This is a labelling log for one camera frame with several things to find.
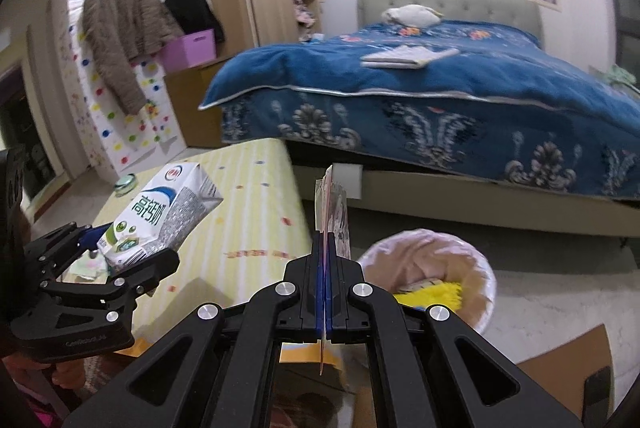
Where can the brown quilted coat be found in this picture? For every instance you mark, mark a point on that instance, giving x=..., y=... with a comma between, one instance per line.
x=120, y=32

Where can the printed paper packet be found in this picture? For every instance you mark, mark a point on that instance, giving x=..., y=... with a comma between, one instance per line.
x=335, y=213

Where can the white green milk carton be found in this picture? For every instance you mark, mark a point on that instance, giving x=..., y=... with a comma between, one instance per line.
x=165, y=208

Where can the white dotted cabinet cover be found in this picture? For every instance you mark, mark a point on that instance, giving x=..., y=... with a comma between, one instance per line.
x=130, y=137

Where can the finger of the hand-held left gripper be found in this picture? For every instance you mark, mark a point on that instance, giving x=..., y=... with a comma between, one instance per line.
x=95, y=235
x=150, y=268

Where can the light green cloth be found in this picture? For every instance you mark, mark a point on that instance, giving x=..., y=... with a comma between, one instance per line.
x=620, y=75

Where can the cartoon print small towel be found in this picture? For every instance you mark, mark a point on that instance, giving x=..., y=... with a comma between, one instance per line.
x=87, y=269

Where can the wooden drawer cabinet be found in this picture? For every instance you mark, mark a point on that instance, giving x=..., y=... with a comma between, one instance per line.
x=195, y=102

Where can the brown cardboard box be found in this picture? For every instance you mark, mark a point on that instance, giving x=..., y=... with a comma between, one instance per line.
x=560, y=368

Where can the blue floral blanket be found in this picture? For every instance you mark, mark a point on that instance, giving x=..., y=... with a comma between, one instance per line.
x=400, y=107

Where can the folded white cloth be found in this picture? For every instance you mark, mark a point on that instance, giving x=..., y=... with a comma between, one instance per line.
x=405, y=56

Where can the green round tin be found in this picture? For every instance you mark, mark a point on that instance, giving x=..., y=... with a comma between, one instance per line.
x=126, y=184

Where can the white box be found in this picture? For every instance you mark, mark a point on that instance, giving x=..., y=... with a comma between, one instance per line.
x=347, y=180

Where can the purple plastic basket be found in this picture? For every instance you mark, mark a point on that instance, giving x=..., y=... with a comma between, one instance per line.
x=190, y=50

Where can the white bin with pink liner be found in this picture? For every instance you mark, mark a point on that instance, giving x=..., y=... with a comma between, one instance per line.
x=480, y=278

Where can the grey upholstered bed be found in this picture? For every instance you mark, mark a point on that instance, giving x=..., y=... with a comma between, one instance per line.
x=450, y=2

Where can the person's left hand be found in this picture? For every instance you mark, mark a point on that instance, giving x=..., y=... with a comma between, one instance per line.
x=70, y=370

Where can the yellow striped tablecloth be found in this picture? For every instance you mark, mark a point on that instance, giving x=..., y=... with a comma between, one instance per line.
x=250, y=218

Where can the white pillow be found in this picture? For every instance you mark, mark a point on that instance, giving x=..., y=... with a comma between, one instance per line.
x=412, y=13

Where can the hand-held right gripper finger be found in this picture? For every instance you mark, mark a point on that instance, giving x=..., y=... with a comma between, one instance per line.
x=329, y=308
x=319, y=308

